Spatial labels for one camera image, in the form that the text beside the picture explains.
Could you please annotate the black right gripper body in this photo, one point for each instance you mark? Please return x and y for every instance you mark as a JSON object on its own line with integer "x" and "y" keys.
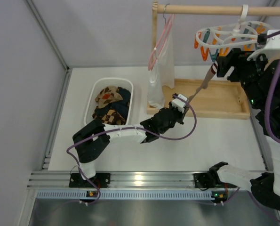
{"x": 224, "y": 65}

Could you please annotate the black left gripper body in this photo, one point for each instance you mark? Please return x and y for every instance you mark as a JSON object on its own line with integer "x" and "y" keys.
{"x": 181, "y": 115}

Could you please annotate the beige orange argyle sock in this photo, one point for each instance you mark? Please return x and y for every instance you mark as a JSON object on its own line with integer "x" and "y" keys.
{"x": 108, "y": 95}

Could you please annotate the brown argyle sock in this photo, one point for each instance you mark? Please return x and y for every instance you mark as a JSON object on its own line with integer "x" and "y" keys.
{"x": 111, "y": 117}

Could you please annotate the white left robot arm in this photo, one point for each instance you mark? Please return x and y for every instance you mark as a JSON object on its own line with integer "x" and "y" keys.
{"x": 91, "y": 140}

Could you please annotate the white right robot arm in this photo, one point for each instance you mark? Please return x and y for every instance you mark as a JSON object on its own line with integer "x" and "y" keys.
{"x": 261, "y": 83}

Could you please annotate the white sock clip hanger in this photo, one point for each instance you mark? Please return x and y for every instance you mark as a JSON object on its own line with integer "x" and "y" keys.
{"x": 218, "y": 41}

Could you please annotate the wooden clothes rack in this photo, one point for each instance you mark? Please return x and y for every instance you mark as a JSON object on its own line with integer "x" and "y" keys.
{"x": 224, "y": 99}

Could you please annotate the white hanging cloth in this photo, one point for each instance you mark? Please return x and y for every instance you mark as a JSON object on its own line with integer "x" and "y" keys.
{"x": 162, "y": 74}

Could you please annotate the dark navy ribbed sock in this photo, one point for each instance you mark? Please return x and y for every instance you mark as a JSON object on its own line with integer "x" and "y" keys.
{"x": 122, "y": 106}

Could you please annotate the white perforated plastic basket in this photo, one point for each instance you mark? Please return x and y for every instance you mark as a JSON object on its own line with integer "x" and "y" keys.
{"x": 98, "y": 86}

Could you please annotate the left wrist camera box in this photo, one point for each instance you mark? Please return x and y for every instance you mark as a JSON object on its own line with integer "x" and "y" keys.
{"x": 179, "y": 101}

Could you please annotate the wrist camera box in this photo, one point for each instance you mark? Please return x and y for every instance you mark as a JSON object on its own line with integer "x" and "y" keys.
{"x": 271, "y": 49}
{"x": 179, "y": 101}

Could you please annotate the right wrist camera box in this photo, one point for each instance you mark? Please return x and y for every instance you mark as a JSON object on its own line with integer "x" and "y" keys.
{"x": 271, "y": 49}

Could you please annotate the pink wire hanger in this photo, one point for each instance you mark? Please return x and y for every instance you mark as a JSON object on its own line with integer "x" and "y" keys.
{"x": 156, "y": 51}

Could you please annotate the aluminium mounting rail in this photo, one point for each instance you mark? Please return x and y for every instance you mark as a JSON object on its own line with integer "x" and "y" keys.
{"x": 118, "y": 179}

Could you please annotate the grey slotted cable duct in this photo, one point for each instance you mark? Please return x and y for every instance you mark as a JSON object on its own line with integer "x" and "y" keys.
{"x": 130, "y": 195}

